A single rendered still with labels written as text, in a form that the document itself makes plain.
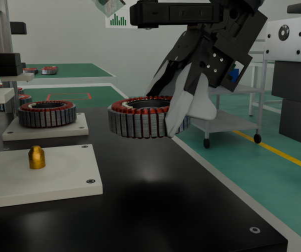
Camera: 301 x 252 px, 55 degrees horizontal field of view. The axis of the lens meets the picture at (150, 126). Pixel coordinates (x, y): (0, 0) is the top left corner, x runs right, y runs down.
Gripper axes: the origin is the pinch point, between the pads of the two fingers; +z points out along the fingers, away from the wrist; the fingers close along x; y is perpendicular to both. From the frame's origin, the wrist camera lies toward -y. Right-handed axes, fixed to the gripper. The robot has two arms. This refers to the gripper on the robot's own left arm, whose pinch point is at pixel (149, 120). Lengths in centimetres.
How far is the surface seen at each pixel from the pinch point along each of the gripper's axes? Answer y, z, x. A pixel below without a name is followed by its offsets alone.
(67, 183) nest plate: -7.2, 10.1, -6.2
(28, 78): -17.4, 5.2, 21.2
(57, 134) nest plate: -8.4, 11.6, 16.7
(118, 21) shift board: 45, -93, 532
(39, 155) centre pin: -10.8, 10.2, -0.8
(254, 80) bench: 220, -89, 313
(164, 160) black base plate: 5.2, 4.4, 0.4
